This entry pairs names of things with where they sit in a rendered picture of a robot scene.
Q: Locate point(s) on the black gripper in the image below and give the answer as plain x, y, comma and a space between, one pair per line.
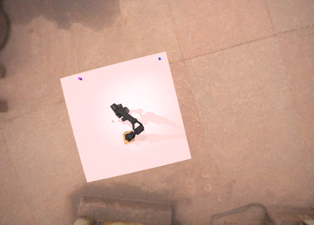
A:
123, 119

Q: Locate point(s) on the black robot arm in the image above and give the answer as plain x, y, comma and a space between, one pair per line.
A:
123, 112

